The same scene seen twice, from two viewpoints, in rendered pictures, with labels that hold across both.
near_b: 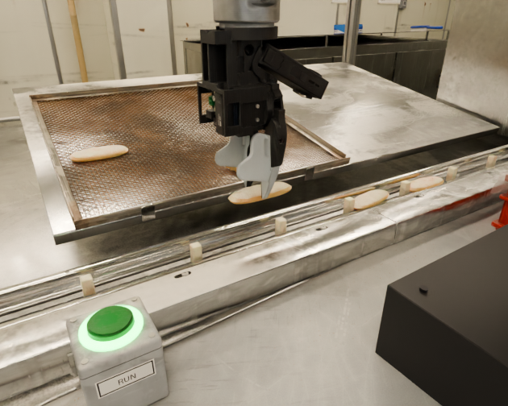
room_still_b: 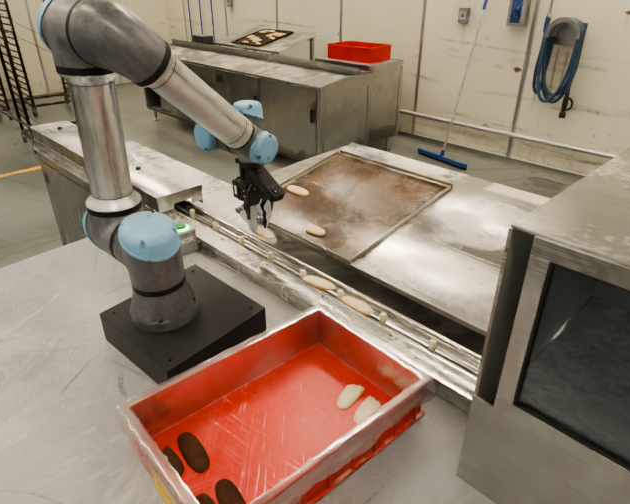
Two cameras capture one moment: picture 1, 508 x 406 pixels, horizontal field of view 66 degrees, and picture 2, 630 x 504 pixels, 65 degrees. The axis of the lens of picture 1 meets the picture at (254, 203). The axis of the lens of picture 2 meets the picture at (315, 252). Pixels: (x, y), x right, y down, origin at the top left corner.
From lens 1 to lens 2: 1.42 m
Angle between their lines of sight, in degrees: 67
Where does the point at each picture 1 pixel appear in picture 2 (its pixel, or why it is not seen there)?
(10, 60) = (614, 92)
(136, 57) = not seen: outside the picture
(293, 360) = not seen: hidden behind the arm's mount
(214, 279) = (220, 245)
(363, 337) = not seen: hidden behind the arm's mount
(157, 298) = (207, 238)
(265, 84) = (246, 184)
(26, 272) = (236, 218)
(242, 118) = (240, 193)
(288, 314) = (218, 273)
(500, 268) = (212, 292)
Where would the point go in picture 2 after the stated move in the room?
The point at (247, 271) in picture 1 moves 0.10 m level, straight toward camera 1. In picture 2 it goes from (226, 251) to (192, 255)
